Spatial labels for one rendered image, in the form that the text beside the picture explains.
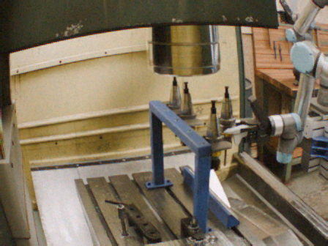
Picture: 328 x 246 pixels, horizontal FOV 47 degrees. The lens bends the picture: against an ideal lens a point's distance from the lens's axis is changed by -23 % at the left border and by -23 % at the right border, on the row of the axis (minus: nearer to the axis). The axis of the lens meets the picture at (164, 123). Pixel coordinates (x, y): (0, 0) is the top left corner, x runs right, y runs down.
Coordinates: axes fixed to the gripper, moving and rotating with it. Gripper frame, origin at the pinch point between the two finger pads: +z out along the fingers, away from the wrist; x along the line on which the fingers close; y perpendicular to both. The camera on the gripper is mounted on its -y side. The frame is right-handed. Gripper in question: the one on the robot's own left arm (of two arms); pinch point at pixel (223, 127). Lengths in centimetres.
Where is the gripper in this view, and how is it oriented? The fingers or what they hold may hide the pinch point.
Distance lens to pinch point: 151.6
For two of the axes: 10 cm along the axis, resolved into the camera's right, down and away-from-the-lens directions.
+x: -3.0, -2.9, 9.1
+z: -9.5, 1.0, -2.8
